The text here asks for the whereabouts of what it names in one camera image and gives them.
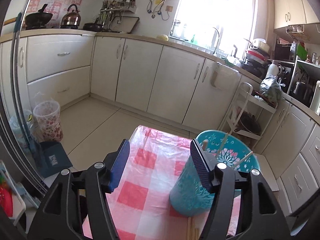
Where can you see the white rolling shelf cart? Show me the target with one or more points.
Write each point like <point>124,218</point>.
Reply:
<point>248,99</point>

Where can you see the green vegetable plastic bag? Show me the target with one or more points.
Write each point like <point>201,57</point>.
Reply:
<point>271,89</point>

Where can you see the floral waste bin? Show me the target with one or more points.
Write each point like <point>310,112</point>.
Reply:
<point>47,114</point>

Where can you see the black wok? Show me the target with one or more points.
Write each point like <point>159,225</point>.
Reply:
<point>39,19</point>

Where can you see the dark blue box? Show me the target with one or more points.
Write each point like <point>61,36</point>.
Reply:
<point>54,158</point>

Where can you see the kitchen faucet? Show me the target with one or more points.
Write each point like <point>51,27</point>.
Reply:
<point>217,40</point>

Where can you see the white wooden stool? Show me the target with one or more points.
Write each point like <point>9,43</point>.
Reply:
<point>267,172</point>

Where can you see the wall utensil rack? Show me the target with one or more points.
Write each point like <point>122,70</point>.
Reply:
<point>119,5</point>

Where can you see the black frying pan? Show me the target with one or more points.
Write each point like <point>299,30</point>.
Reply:
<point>95,27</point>

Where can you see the hanging white bag holder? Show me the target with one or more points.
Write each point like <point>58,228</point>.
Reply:
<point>224,77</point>

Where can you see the black pan on cart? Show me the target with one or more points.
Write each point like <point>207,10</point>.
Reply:
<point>248,123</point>

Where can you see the blue perforated plastic basket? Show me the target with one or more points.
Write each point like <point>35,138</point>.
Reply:
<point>188,197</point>

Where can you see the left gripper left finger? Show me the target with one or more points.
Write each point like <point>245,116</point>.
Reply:
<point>76,196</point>

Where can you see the copper kettle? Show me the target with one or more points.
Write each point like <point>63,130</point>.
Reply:
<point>72,19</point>

